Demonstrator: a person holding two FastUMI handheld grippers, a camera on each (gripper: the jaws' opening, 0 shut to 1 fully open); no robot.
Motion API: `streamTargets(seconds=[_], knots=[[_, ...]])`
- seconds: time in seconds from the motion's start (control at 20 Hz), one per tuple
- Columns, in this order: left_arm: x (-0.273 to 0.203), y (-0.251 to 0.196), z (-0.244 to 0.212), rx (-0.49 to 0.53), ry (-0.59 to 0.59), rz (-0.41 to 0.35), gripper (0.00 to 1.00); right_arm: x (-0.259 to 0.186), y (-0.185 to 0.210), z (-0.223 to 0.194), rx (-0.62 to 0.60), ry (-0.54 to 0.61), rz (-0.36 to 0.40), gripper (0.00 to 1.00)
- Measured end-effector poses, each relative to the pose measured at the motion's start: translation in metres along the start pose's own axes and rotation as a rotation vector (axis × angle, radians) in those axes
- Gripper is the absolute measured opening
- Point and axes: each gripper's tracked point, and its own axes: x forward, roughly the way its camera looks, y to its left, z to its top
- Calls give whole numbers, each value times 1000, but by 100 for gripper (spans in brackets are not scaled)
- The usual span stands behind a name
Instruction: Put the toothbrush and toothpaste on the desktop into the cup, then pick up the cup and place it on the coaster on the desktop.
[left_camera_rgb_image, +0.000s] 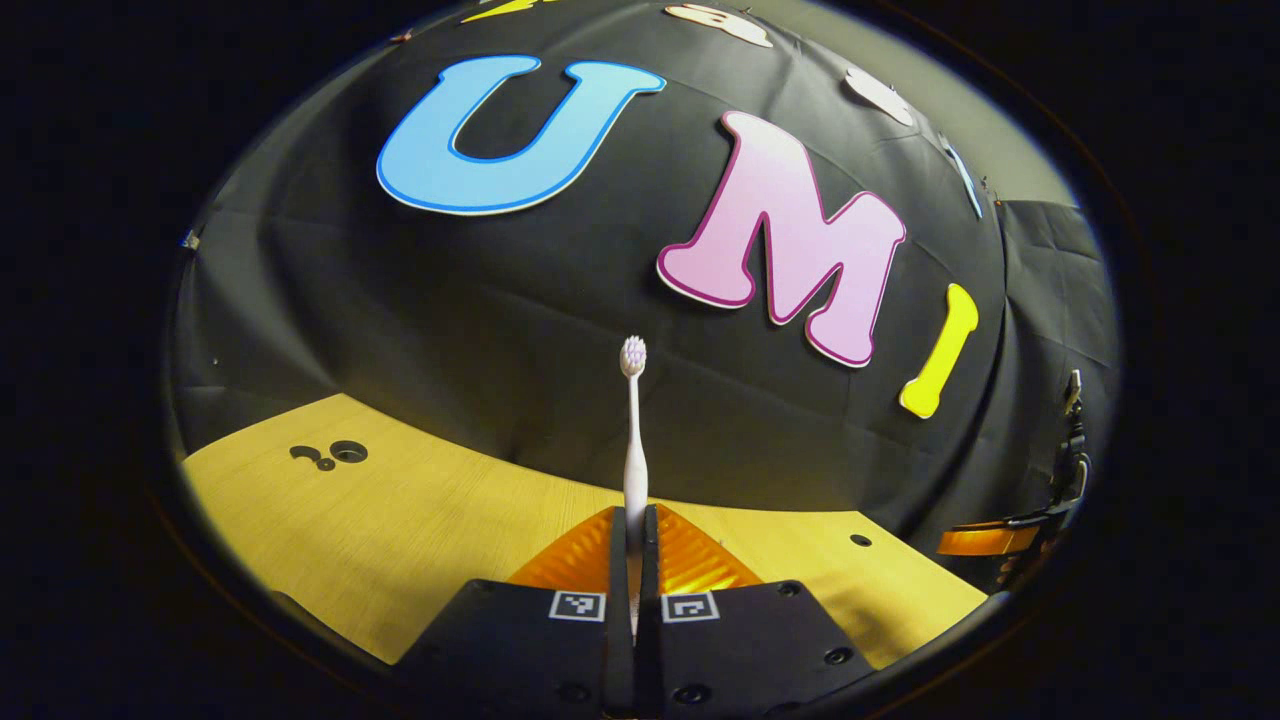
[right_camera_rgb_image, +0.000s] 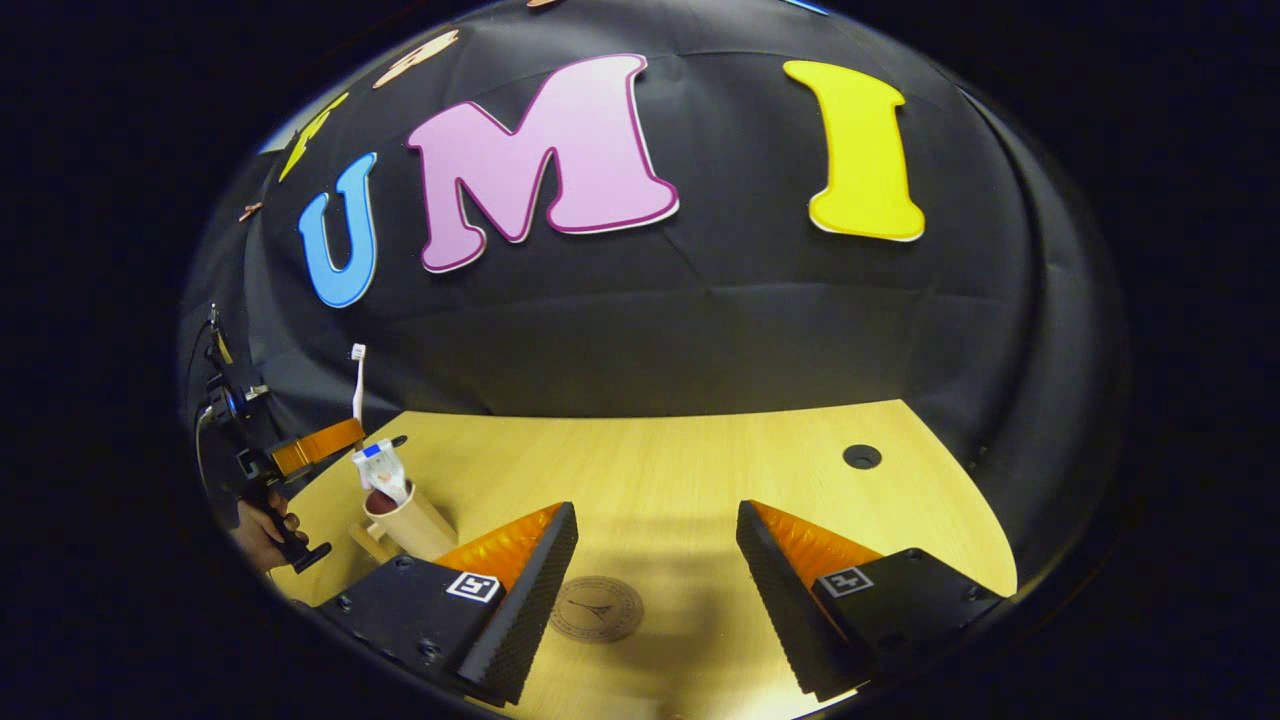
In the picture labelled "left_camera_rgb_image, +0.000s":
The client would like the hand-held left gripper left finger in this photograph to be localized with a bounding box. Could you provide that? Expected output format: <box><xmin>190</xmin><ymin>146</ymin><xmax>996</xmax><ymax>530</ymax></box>
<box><xmin>395</xmin><ymin>505</ymin><xmax>636</xmax><ymax>719</ymax></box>

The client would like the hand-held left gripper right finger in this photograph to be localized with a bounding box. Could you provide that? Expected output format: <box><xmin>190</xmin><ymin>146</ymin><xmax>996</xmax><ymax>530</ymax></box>
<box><xmin>640</xmin><ymin>505</ymin><xmax>876</xmax><ymax>719</ymax></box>

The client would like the white toothbrush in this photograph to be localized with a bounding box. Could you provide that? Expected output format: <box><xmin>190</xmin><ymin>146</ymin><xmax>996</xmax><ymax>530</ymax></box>
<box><xmin>618</xmin><ymin>335</ymin><xmax>651</xmax><ymax>641</ymax></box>

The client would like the wooden desktop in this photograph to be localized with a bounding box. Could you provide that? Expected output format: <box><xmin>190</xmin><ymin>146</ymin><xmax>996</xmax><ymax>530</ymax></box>
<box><xmin>183</xmin><ymin>392</ymin><xmax>991</xmax><ymax>671</ymax></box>

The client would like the black backdrop cloth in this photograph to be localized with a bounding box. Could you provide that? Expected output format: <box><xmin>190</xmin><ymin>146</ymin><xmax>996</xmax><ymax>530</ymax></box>
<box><xmin>165</xmin><ymin>0</ymin><xmax>1121</xmax><ymax>591</ymax></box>

